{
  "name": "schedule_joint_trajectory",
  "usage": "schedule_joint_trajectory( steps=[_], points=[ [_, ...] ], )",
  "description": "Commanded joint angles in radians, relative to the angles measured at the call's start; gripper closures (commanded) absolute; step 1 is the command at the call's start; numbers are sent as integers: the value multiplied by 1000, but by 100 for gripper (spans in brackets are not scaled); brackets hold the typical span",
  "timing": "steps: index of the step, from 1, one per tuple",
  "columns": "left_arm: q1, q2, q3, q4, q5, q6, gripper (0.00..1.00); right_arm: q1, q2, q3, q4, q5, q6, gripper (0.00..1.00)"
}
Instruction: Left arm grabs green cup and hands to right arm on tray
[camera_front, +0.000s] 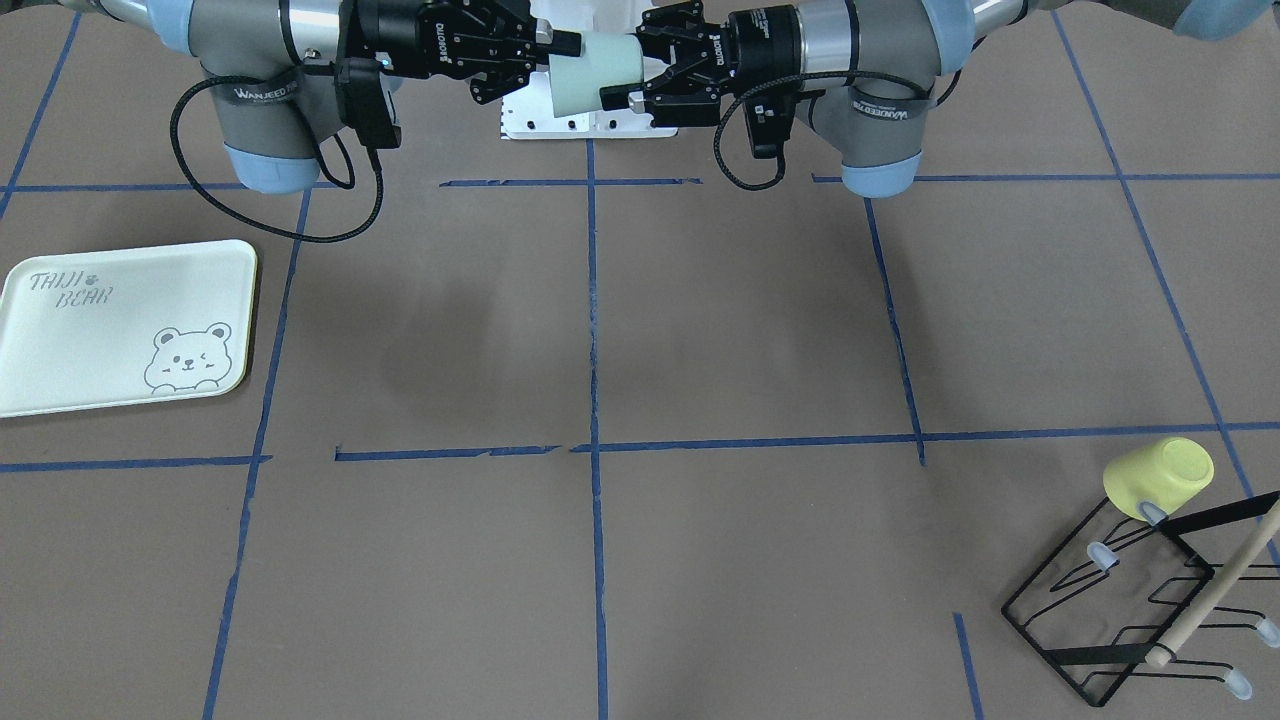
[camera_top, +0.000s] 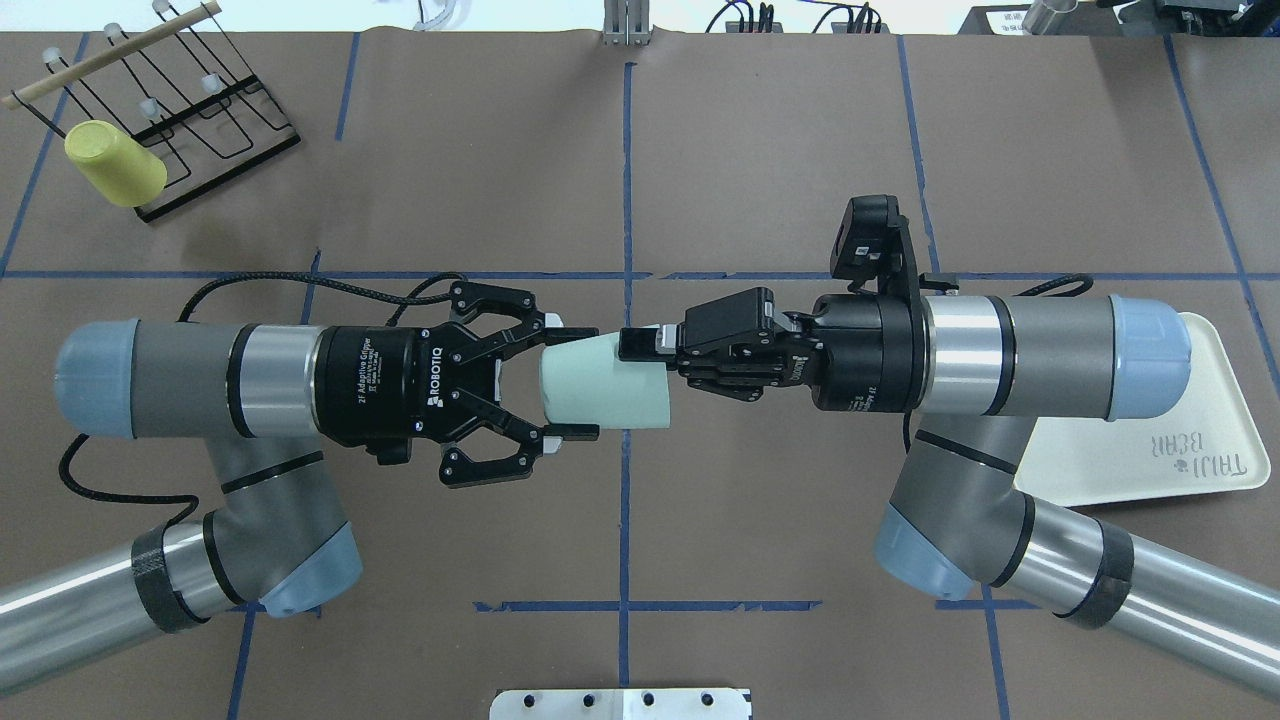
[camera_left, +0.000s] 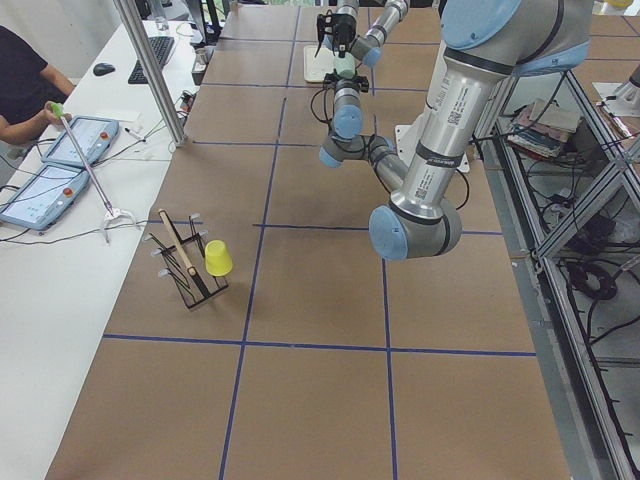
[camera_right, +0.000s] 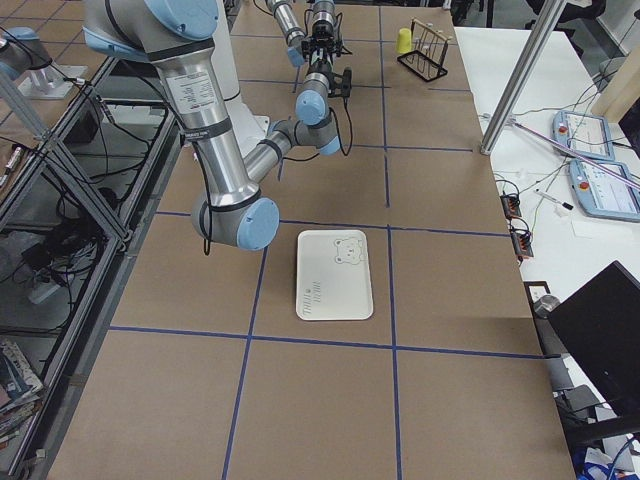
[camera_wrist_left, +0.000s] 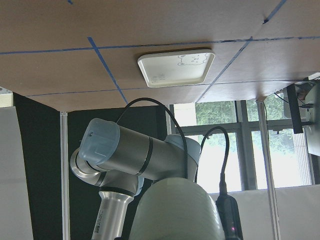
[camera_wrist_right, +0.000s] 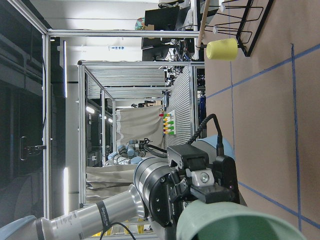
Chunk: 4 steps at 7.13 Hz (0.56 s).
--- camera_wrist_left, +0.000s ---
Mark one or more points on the pale green cup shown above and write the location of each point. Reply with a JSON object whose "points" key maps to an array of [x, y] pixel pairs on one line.
{"points": [[176, 209]]}

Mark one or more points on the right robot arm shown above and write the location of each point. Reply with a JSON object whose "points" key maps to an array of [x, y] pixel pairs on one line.
{"points": [[117, 160]]}

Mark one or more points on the white bear print tray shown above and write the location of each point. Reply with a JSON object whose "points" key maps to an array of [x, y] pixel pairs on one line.
{"points": [[177, 68]]}

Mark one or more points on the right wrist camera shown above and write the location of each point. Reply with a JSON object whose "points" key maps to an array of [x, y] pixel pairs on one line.
{"points": [[230, 218]]}

